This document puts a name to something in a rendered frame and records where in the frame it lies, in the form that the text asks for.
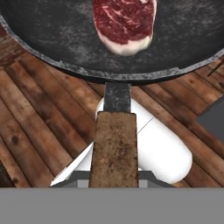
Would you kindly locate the white rounded cylinder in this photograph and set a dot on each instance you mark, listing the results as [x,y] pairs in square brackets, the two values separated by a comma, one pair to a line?
[163,148]

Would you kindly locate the raw red steak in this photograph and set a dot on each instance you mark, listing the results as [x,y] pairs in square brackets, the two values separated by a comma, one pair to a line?
[124,23]

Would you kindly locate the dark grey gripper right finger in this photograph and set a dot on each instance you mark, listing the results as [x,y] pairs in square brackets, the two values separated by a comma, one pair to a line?
[148,179]

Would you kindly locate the dark grey flat block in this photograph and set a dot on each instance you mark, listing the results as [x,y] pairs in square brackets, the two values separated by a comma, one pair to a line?
[212,122]

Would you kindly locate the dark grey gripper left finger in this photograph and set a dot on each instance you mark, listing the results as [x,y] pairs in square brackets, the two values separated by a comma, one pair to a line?
[78,178]

